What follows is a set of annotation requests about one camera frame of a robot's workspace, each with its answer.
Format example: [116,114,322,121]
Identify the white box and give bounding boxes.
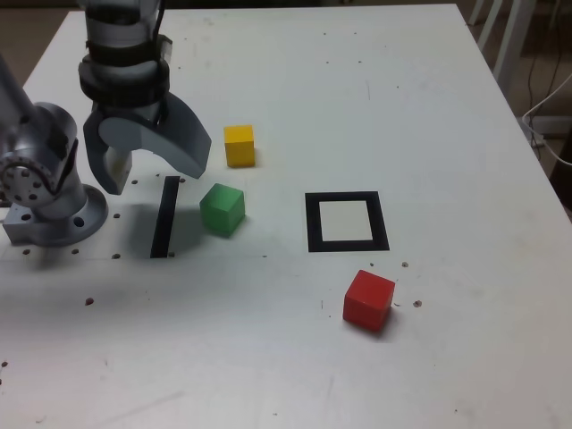
[531,116,572,138]

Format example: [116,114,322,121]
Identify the green cube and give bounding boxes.
[198,182,247,239]

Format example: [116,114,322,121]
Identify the white cable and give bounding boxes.
[521,73,572,167]

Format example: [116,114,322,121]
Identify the red cube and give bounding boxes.
[342,269,397,333]

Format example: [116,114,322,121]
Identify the black tape strip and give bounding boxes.
[149,175,181,259]

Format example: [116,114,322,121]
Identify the yellow cube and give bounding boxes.
[223,124,257,169]

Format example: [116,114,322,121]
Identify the black tape square outline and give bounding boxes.
[304,190,391,254]

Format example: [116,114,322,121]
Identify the white furniture legs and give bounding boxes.
[467,0,537,90]

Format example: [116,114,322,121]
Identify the black cable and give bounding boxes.
[526,55,560,111]

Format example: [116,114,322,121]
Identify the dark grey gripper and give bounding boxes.
[83,91,213,196]

